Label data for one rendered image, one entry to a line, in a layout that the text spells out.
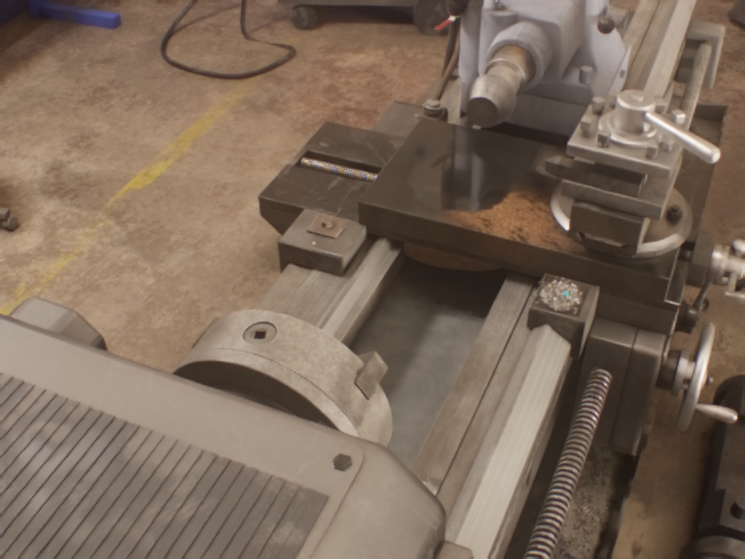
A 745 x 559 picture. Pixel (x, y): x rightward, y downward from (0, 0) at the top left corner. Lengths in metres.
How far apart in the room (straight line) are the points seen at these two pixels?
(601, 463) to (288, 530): 1.31
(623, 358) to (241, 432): 1.00
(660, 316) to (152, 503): 1.09
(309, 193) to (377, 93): 2.13
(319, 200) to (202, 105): 2.17
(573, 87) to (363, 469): 1.35
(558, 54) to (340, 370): 0.99
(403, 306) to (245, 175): 1.75
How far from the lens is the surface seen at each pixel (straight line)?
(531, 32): 1.76
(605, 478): 1.91
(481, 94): 1.59
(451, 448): 1.36
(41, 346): 0.85
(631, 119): 1.46
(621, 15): 2.09
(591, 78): 1.94
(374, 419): 1.01
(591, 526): 1.84
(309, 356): 0.97
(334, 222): 1.68
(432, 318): 1.72
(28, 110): 4.09
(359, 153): 1.88
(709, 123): 3.07
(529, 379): 1.45
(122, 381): 0.79
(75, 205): 3.41
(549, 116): 1.99
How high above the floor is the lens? 1.90
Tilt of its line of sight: 41 degrees down
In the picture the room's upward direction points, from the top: straight up
